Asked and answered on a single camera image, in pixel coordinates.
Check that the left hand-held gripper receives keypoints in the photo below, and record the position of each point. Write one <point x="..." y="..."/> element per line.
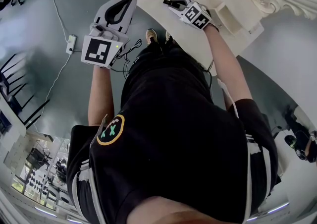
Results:
<point x="96" y="52"/>

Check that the black t-shirt with round logo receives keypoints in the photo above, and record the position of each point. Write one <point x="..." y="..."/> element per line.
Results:
<point x="173" y="143"/>

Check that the person's left forearm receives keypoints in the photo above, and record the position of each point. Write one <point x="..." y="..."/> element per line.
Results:
<point x="101" y="96"/>

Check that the person's right forearm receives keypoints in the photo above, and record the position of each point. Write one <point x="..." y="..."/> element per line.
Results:
<point x="227" y="67"/>

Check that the person's right shoe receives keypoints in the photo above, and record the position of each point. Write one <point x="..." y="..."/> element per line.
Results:
<point x="169" y="37"/>

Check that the cluttered equipment shelf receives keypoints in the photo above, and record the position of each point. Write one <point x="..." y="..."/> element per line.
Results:
<point x="42" y="168"/>

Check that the white power strip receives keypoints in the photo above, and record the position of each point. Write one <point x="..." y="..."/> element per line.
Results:
<point x="71" y="43"/>

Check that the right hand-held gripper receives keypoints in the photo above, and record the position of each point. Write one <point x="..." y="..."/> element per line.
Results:
<point x="198" y="16"/>

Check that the person's shoe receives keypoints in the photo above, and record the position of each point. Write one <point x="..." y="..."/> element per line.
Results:
<point x="169" y="37"/>
<point x="151" y="35"/>

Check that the person's face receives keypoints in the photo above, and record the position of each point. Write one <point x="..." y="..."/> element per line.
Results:
<point x="183" y="211"/>

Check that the person's left shoe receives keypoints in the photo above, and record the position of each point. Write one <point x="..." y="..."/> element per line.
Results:
<point x="151" y="35"/>

